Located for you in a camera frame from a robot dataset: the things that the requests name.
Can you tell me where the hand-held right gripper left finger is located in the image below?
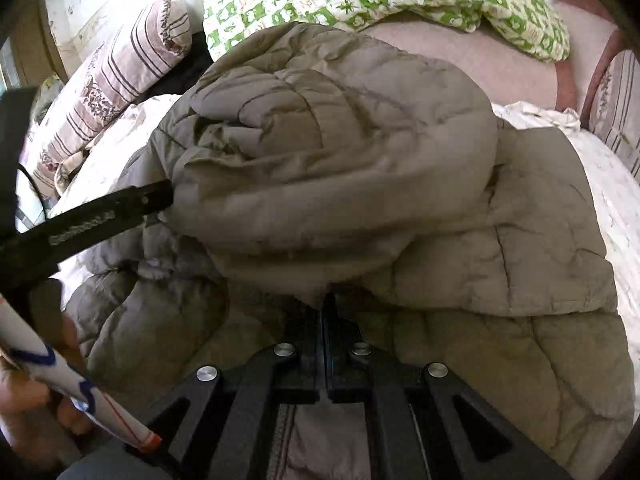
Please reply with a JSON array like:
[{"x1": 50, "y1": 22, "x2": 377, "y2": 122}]
[{"x1": 127, "y1": 292, "x2": 330, "y2": 480}]

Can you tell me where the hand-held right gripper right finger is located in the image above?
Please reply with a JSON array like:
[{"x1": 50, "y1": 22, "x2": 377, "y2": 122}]
[{"x1": 329, "y1": 292, "x2": 572, "y2": 480}]

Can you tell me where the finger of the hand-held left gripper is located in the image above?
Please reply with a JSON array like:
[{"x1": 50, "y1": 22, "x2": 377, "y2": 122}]
[{"x1": 20, "y1": 179, "x2": 174, "y2": 273}]

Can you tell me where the grey-brown padded jacket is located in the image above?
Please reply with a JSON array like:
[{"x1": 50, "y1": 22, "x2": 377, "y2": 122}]
[{"x1": 62, "y1": 22, "x2": 636, "y2": 480}]

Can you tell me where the person's left hand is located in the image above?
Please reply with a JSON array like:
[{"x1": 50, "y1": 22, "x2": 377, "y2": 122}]
[{"x1": 0, "y1": 310, "x2": 98, "y2": 466}]

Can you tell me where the striped floral pillow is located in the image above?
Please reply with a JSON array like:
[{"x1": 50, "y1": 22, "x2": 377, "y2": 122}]
[
  {"x1": 30, "y1": 0, "x2": 193, "y2": 201},
  {"x1": 587, "y1": 50, "x2": 640, "y2": 181}
]

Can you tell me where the wooden cabinet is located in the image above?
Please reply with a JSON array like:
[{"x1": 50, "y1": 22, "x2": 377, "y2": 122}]
[{"x1": 10, "y1": 5, "x2": 66, "y2": 86}]

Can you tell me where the white leaf-print quilt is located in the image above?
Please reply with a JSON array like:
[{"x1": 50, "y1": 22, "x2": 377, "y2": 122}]
[{"x1": 30, "y1": 95, "x2": 640, "y2": 341}]

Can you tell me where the pink bedsheet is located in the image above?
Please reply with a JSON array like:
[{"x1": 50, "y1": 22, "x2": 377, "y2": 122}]
[{"x1": 360, "y1": 10, "x2": 581, "y2": 111}]

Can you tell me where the black cable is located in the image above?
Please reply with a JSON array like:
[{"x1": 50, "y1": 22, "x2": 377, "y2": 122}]
[{"x1": 17, "y1": 162, "x2": 51, "y2": 223}]

